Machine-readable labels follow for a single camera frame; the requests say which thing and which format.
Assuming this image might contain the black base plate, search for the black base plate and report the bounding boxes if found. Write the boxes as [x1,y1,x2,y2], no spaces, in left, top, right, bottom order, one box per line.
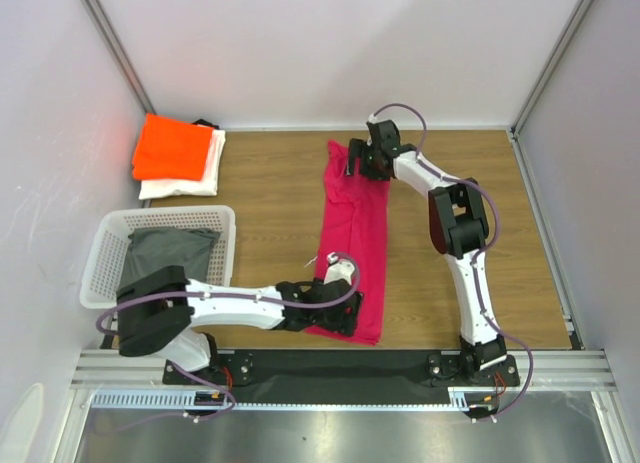
[164,347,521,407]

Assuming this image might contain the black folded t shirt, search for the black folded t shirt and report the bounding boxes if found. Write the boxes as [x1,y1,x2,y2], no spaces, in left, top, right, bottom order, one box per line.
[192,119,220,130]

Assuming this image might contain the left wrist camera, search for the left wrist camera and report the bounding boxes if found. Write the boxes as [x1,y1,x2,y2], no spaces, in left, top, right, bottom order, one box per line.
[323,252,356,285]

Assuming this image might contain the white plastic basket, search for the white plastic basket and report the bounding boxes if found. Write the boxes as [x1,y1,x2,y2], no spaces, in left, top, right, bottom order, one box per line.
[79,205,236,309]

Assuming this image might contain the pink t shirt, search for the pink t shirt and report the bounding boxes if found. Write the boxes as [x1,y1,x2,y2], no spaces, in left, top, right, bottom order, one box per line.
[306,140,390,346]

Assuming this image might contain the orange folded t shirt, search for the orange folded t shirt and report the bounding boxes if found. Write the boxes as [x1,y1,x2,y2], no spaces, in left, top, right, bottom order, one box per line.
[132,113,213,181]

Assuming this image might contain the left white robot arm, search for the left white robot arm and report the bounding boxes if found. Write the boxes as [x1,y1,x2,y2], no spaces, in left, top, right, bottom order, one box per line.
[117,259,364,383]

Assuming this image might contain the white cable duct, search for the white cable duct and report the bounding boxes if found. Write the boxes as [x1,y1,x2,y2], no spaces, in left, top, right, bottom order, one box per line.
[91,387,499,413]

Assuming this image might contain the white folded t shirt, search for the white folded t shirt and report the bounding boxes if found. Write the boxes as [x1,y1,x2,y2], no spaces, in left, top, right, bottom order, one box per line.
[138,129,226,200]

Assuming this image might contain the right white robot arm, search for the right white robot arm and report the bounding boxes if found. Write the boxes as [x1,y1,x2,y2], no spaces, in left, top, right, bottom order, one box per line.
[345,118,507,385]

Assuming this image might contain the grey t shirt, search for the grey t shirt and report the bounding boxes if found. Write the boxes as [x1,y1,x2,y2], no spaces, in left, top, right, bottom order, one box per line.
[119,227,221,288]

